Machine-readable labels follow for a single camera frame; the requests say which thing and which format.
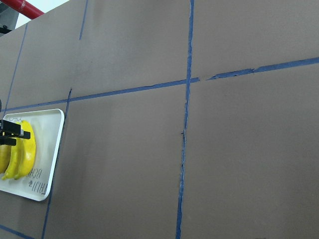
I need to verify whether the smooth yellow banana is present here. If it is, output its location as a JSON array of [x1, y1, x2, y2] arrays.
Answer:
[[14, 120, 36, 180]]

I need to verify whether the deep yellow banana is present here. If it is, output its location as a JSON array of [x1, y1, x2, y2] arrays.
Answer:
[[0, 145, 11, 173]]

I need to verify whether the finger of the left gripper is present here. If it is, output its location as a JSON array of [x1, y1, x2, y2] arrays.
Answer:
[[0, 119, 31, 139], [0, 137, 16, 146]]

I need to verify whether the white bear tray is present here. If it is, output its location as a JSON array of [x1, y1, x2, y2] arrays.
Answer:
[[0, 109, 64, 201]]

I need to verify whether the red cylinder object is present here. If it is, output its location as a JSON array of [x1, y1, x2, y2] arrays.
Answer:
[[11, 0, 44, 19]]

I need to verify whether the yellow-green ridged banana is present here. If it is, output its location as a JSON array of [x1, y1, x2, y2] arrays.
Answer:
[[1, 138, 22, 180]]

